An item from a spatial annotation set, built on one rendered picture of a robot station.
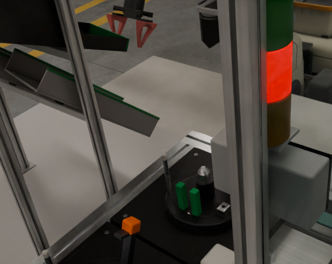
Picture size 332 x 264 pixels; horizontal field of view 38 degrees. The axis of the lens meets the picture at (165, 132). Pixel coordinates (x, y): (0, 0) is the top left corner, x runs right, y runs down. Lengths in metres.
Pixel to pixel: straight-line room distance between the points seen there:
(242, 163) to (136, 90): 0.98
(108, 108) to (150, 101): 0.48
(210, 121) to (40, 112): 0.49
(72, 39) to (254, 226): 0.42
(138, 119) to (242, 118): 0.53
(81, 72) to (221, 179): 0.34
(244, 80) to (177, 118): 0.87
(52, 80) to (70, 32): 0.09
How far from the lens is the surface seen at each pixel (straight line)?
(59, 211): 1.06
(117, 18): 1.43
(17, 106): 3.39
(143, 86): 1.44
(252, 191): 0.48
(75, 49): 0.78
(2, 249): 1.03
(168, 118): 1.27
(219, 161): 0.53
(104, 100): 0.88
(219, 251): 0.74
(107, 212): 0.88
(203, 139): 1.00
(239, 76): 0.41
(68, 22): 0.76
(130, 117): 0.93
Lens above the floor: 1.54
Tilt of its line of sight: 34 degrees down
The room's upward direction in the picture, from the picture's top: 9 degrees counter-clockwise
